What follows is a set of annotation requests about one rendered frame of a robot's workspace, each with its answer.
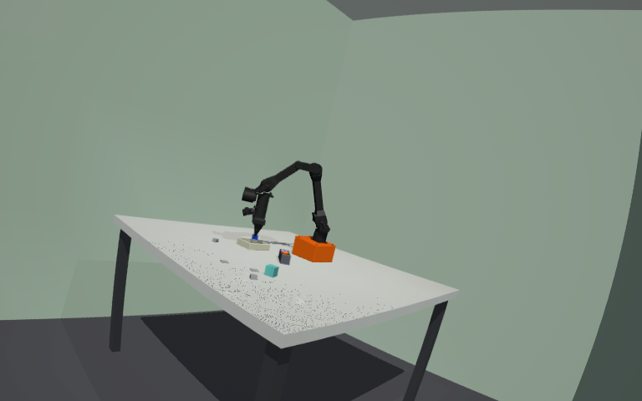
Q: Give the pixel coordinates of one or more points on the teal cube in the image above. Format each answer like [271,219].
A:
[271,270]

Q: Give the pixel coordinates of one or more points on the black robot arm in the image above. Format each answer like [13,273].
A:
[315,171]

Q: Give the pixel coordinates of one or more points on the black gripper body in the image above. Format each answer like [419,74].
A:
[260,215]

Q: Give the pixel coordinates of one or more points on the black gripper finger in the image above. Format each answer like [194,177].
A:
[257,228]

